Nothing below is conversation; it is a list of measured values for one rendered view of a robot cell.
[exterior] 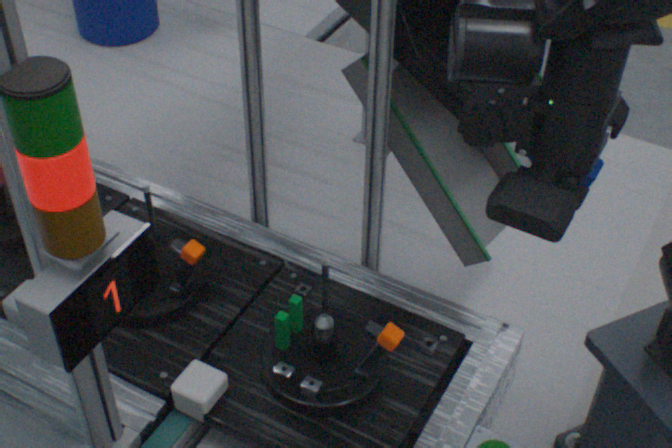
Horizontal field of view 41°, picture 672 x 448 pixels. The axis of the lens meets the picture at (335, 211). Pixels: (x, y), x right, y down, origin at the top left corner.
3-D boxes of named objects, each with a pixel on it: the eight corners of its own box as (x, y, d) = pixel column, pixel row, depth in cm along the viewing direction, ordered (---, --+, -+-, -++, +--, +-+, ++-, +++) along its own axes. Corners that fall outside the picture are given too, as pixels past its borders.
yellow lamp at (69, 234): (119, 230, 72) (109, 184, 69) (77, 268, 69) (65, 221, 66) (72, 209, 74) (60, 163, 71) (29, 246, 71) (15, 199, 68)
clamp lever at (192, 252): (192, 282, 104) (207, 247, 99) (182, 293, 103) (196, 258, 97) (168, 264, 105) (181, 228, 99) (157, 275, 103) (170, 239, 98)
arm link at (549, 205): (651, 41, 73) (579, 20, 75) (581, 162, 61) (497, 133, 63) (626, 122, 79) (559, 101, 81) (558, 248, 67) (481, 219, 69)
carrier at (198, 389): (464, 345, 104) (476, 269, 95) (368, 509, 88) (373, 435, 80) (287, 271, 112) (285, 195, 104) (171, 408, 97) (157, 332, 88)
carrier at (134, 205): (285, 270, 113) (282, 194, 104) (169, 407, 97) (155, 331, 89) (134, 207, 121) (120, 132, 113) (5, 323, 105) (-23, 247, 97)
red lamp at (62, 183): (109, 183, 69) (99, 131, 66) (65, 220, 66) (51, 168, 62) (60, 162, 71) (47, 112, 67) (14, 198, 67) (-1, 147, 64)
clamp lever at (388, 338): (378, 365, 96) (406, 332, 90) (369, 378, 94) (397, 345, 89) (351, 344, 96) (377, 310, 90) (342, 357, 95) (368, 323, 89)
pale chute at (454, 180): (519, 212, 116) (545, 204, 112) (464, 268, 108) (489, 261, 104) (405, 26, 112) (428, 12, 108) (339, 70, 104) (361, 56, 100)
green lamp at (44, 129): (98, 130, 66) (87, 74, 62) (51, 167, 62) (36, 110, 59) (47, 110, 67) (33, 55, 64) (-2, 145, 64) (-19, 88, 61)
